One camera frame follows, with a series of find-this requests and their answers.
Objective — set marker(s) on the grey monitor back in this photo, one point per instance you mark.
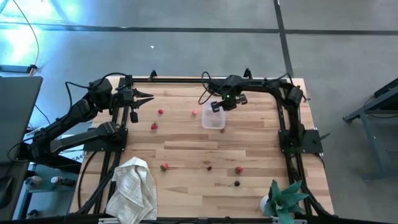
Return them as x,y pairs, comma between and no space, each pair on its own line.
18,118

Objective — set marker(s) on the black base plug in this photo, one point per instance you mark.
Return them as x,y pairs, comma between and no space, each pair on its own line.
323,137

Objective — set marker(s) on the small red strawberry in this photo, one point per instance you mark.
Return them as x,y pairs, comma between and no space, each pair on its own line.
160,111

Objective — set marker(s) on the bottle with tan cap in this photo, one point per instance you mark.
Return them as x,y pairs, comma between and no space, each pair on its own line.
32,182

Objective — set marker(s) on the white checked dish towel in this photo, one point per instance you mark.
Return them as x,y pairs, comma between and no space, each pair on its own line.
133,193

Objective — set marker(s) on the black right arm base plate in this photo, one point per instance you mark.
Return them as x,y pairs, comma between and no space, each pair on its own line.
312,141

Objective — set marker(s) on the black cherry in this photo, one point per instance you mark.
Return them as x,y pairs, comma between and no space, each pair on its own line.
237,183

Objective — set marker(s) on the blue-grey metal bench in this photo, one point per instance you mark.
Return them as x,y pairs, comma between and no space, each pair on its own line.
376,155

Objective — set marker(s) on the dark bottle white cap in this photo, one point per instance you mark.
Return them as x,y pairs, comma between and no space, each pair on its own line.
62,180

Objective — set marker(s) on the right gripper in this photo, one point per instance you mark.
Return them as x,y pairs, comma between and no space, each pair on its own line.
230,104

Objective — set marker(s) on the green potted plant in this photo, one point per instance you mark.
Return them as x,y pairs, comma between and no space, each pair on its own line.
284,202

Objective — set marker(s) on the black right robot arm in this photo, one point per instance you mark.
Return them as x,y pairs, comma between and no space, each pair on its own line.
264,85

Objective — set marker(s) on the white plant pot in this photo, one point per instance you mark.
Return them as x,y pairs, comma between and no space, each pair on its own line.
264,203

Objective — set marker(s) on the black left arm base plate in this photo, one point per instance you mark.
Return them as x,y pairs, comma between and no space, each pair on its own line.
119,146

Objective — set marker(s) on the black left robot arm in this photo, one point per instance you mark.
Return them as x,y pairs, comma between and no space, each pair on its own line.
77,109

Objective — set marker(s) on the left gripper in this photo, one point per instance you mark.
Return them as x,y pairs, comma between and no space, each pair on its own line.
126,98

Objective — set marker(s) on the clear plastic tupperware container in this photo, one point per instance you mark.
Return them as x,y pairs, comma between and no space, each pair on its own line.
214,119

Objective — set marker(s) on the black aluminium table frame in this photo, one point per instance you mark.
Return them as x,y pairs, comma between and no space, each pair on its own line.
174,80

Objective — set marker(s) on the small dark bottle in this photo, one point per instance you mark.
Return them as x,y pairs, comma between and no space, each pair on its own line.
32,213

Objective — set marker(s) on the light red strawberry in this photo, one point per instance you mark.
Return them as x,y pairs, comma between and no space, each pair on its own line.
194,112

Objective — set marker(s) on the white printed paper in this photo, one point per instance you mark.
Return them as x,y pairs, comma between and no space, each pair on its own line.
76,157

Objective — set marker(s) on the blue-grey shelf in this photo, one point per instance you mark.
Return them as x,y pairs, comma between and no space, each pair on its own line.
46,199

